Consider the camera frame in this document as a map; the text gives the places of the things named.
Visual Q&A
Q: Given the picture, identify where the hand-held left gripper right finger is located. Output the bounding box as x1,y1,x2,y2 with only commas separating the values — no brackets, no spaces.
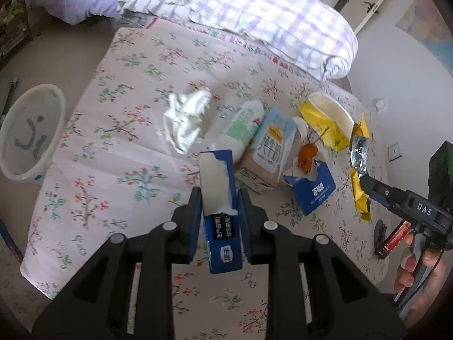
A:
237,188,407,340

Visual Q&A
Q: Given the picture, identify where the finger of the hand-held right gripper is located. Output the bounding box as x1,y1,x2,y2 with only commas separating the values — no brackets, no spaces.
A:
359,175,411,216

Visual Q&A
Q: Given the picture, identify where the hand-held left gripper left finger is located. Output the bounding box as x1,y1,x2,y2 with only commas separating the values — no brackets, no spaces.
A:
32,186,204,340

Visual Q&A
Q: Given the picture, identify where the yellow foil snack wrapper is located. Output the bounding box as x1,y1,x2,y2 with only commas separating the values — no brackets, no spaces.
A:
349,112,372,222

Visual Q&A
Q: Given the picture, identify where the blue and white carton box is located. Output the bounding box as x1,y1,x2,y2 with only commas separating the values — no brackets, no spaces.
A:
198,150,245,274

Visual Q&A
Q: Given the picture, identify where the torn blue tissue box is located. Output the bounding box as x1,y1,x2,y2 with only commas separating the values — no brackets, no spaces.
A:
283,159,337,216

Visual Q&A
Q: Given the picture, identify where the blue and brown milk carton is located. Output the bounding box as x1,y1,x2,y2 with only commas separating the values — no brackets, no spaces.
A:
235,107,298,195

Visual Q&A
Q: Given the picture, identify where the orange fruit peel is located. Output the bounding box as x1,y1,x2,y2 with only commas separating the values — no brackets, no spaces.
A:
297,143,318,175

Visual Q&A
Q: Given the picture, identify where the yellow paper bowl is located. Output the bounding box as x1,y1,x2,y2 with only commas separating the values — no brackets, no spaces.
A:
298,91,354,151

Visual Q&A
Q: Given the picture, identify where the white bottle with green label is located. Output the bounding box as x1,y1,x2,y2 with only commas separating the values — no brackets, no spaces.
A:
211,99,265,165

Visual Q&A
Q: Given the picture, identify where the white tissue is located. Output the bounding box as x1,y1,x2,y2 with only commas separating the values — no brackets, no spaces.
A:
163,89,212,154

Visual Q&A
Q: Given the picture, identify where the white plastic waste bin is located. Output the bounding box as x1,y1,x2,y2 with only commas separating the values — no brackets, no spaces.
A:
0,84,67,182

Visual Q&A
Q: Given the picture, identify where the person's right hand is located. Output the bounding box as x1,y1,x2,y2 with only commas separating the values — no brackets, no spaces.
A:
394,232,450,326

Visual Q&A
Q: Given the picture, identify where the red and black small pack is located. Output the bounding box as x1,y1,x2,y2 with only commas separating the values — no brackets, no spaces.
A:
374,219,411,259

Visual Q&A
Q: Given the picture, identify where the blue strip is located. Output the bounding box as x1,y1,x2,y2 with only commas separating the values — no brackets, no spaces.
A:
0,220,23,261

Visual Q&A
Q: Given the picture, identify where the plaid quilt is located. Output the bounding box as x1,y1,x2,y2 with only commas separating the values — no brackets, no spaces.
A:
117,0,359,81

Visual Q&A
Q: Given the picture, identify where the cluttered shelf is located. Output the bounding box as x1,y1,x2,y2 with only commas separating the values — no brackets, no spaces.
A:
0,0,39,61

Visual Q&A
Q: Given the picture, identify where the grey square wall outlet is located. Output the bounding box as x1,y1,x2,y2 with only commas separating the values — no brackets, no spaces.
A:
387,142,403,162

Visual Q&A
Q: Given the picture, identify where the wall poster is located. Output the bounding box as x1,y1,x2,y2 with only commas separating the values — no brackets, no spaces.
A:
396,0,453,75

